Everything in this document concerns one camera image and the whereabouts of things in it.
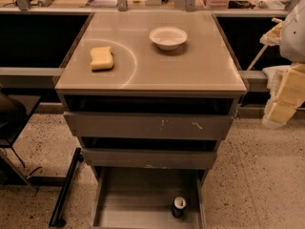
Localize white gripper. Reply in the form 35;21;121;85
259;18;305;129

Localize dark pepsi can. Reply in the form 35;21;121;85
172;197;187;218

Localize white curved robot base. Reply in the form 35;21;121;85
262;65;290;90

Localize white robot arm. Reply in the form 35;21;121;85
260;0;305;129

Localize grey drawer cabinet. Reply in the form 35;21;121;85
54;10;249;229

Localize open grey bottom drawer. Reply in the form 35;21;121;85
90;167;206;229

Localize grey middle drawer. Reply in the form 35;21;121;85
82;148;216;170

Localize grey top drawer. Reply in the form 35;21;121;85
64;112;233;140

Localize grey leaning stick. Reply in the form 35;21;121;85
246;45;269;71

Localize white bowl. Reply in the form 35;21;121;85
149;27;188;51

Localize yellow sponge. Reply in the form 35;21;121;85
91;46;113;71

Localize dark chair at left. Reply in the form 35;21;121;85
0;93;40;188

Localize black floor stand bar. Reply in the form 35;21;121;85
49;148;83;228

